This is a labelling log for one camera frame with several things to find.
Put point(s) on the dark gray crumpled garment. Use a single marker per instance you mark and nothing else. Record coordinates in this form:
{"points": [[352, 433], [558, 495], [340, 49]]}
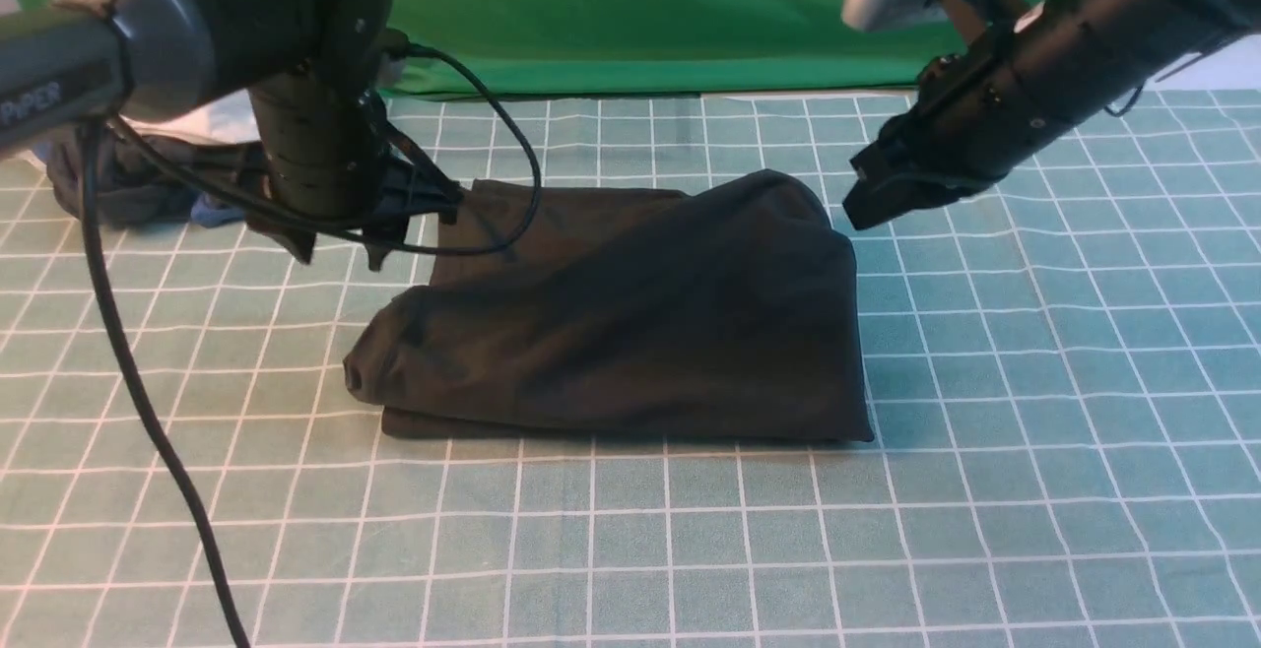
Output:
{"points": [[132, 192]]}

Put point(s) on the dark gray long-sleeve top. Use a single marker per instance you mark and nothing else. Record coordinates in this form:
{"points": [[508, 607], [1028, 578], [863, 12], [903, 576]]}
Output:
{"points": [[727, 314]]}

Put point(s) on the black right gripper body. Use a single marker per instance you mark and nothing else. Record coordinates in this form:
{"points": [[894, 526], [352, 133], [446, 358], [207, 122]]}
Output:
{"points": [[1012, 92]]}

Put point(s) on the teal grid table mat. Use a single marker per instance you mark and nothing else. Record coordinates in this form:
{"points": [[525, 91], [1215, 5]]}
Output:
{"points": [[1063, 377]]}

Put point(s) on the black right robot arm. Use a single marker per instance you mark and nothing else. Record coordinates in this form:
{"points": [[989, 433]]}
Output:
{"points": [[1178, 28]]}

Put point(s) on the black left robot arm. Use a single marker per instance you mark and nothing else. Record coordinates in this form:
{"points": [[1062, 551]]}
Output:
{"points": [[155, 60]]}

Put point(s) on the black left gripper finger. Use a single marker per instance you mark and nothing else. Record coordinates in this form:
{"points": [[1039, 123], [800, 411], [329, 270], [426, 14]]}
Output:
{"points": [[384, 237], [294, 234]]}

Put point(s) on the white crumpled garment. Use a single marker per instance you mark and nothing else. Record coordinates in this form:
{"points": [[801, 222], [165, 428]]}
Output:
{"points": [[228, 120]]}

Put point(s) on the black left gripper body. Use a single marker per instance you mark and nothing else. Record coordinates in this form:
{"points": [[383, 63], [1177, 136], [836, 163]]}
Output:
{"points": [[336, 159]]}

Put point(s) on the green backdrop cloth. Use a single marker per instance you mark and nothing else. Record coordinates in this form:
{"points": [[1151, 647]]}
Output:
{"points": [[551, 48]]}

